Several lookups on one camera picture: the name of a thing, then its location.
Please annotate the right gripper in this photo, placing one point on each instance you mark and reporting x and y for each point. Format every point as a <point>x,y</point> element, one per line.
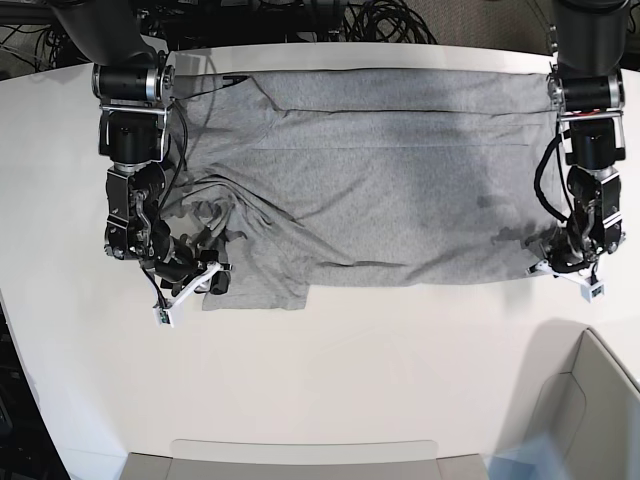
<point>166,248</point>

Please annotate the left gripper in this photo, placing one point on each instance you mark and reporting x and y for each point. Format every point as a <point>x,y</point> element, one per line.
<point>564,254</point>

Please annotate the grey T-shirt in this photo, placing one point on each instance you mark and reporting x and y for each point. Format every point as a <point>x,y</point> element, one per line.
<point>362,178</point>

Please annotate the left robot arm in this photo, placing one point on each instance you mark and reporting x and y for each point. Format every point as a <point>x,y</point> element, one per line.
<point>586,88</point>

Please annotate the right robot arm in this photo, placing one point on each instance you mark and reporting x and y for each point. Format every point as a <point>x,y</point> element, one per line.
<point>133,82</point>

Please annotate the grey bin right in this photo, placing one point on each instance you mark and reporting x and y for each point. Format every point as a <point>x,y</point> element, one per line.
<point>592,412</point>

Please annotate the grey bin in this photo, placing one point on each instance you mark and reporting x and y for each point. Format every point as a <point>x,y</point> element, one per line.
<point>191,459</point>
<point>592,412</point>

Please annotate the grey bin front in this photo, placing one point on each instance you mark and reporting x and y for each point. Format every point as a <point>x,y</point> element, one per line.
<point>191,459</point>

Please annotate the blue cloth in bin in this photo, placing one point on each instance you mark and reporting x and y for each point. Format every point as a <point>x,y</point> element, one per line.
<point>537,458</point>

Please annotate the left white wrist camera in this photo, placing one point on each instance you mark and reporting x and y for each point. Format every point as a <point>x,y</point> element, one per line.
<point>591,286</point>

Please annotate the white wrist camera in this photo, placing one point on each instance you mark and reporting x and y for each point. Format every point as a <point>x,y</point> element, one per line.
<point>591,286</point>
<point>187,292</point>

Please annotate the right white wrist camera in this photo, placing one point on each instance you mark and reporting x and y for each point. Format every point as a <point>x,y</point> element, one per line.
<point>187,292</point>

